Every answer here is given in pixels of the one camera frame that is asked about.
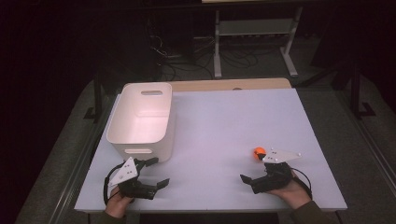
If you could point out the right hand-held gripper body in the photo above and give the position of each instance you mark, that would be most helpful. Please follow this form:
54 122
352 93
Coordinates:
275 177

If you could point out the person's right hand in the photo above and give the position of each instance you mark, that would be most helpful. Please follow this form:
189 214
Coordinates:
295 193

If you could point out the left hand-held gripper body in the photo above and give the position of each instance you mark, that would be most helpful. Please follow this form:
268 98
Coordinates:
127 172

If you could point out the orange ball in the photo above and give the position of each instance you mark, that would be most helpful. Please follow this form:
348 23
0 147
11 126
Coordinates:
258 152

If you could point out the metal frame rail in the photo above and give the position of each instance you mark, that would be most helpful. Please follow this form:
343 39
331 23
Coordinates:
367 140
77 161

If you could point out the black metal stand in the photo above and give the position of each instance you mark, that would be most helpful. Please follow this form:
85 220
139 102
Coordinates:
98 93
356 93

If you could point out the person's left hand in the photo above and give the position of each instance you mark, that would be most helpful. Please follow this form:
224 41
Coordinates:
116 205

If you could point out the white plastic bin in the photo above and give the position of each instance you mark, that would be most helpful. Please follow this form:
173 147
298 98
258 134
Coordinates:
141 124

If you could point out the wooden table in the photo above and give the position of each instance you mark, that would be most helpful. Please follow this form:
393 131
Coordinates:
230 84

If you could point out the white metal stand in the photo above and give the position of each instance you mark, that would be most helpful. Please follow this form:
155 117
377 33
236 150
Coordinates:
255 27

